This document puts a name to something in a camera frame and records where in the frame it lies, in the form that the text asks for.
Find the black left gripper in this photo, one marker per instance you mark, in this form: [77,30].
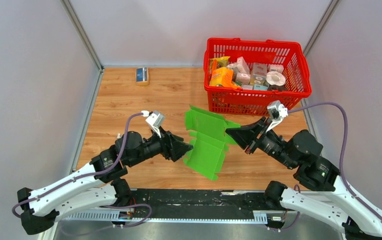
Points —
[173,146]

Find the green paper box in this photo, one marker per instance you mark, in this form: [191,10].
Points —
[209,140]

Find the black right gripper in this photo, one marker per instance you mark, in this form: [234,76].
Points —
[243,136]

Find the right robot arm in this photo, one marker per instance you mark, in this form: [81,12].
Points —
[347,212]

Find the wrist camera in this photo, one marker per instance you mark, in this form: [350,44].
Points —
[277,112]
[155,120]

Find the yellow snack bag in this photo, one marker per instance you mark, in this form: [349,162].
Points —
[218,62]

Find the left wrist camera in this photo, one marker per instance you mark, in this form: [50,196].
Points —
[155,120]

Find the white perforated cable tray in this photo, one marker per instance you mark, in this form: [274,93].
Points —
[107,215]

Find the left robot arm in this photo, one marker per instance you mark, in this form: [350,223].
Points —
[98,183]

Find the blue yellow sponge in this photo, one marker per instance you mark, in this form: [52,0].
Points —
[142,76]

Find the pink white tissue pack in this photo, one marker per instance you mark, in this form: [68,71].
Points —
[242,65]

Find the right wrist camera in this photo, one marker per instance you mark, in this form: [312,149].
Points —
[277,112]

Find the red white carton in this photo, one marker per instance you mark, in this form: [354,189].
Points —
[259,69]

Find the orange snack box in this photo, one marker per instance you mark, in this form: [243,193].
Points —
[222,77]

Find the red shopping basket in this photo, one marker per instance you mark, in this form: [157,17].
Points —
[253,94]

